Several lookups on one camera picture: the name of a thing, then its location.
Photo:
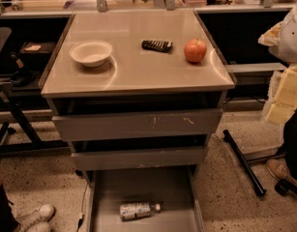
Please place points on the white sneaker upper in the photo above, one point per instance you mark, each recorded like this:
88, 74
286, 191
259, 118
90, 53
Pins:
43, 213

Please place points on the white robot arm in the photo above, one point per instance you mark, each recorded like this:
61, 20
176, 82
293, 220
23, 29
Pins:
282, 40

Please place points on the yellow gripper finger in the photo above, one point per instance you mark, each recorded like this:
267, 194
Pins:
282, 96

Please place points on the white bowl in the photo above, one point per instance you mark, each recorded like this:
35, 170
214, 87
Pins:
91, 54

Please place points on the middle grey drawer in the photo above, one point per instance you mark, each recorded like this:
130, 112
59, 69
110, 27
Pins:
148, 158

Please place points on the open bottom grey drawer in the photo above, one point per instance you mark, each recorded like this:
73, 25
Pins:
170, 187

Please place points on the brown shoe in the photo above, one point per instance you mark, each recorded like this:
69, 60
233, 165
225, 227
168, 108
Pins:
279, 170

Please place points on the white sneaker lower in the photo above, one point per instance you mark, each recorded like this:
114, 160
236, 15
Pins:
40, 227

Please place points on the white sneaker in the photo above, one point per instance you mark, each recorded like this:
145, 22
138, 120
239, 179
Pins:
40, 227
43, 213

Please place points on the black box on shelf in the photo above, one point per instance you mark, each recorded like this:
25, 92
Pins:
36, 51

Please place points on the red apple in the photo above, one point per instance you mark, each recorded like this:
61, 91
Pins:
195, 50

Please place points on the grey drawer cabinet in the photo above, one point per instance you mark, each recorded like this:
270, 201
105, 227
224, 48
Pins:
134, 79

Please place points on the top grey drawer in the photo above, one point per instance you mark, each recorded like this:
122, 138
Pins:
137, 124

